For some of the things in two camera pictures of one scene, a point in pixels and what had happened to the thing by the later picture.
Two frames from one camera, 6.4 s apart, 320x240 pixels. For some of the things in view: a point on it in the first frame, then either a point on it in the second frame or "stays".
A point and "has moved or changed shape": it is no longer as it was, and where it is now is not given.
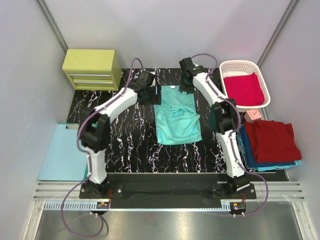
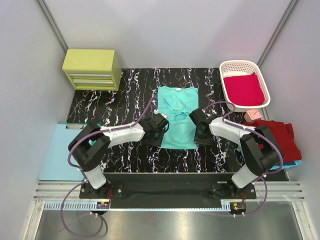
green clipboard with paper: x=65 y=160 stays
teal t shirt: x=177 y=121 has moved or changed shape
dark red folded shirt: x=272 y=140 stays
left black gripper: x=152 y=97 → x=155 y=139
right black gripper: x=183 y=88 → x=197 y=140
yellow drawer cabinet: x=93 y=69 stays
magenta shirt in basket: x=245 y=89 stays
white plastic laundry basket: x=243 y=81 stays
